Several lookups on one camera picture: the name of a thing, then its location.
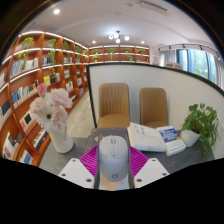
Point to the blue white paperback book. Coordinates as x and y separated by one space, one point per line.
173 140

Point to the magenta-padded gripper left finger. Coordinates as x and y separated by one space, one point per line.
75 173

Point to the large glass window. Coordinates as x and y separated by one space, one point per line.
200 63

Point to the green plant in white pot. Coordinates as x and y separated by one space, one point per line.
200 125

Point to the thick white book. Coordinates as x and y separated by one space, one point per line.
145 137

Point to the pink white flower bouquet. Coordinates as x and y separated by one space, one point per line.
50 110

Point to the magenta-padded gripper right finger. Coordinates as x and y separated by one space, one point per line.
150 173

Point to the white computer mouse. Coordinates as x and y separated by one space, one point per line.
113 160

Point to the round bulb ceiling lamp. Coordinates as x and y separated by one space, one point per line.
117 36

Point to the tan upholstered chair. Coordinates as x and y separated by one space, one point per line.
114 105
153 106

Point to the white ceramic vase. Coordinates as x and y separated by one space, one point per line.
61 141

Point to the orange wooden bookshelf unit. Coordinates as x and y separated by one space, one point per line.
23 86

